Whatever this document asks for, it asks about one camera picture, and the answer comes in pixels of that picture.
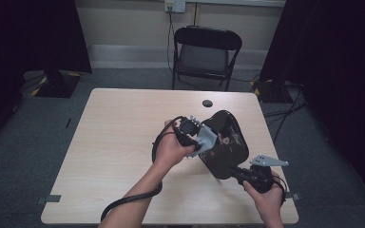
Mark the dark curtain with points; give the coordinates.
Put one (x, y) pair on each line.
(19, 47)
(339, 79)

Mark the white wall socket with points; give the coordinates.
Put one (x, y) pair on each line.
(175, 5)

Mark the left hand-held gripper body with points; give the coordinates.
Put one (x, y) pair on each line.
(188, 129)

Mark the black lacquer tray floral print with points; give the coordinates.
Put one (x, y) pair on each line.
(226, 148)

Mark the person's left hand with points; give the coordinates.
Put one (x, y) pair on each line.
(169, 150)

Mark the black stand base yellow tape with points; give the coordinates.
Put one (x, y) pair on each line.
(271, 91)
(57, 84)

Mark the person's right hand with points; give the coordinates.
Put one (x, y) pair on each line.
(267, 202)

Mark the grey tape strip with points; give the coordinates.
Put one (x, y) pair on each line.
(52, 199)
(293, 196)

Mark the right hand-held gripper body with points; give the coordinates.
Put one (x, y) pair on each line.
(259, 179)

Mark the round black table grommet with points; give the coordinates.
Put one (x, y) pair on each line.
(207, 103)

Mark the black folding chair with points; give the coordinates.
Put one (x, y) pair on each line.
(202, 57)

